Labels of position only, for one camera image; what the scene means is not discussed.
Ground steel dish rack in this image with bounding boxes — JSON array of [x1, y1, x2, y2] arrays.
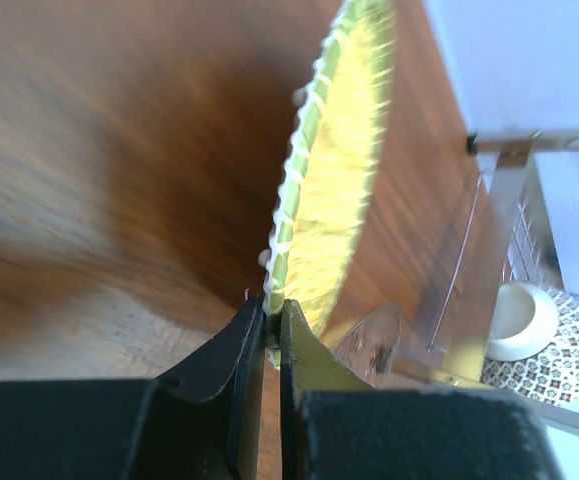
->
[[388, 127, 579, 441]]

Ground green leaf pattern plate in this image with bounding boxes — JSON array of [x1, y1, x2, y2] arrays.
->
[[263, 1, 396, 368]]

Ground clear glass plate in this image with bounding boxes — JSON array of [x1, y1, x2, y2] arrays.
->
[[322, 303, 402, 382]]

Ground brown patterned bowl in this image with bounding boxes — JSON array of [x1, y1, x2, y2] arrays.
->
[[481, 281, 579, 406]]

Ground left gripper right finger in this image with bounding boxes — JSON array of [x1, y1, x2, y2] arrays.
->
[[280, 300, 562, 479]]

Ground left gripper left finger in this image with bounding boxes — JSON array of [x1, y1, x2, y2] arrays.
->
[[0, 296, 265, 479]]

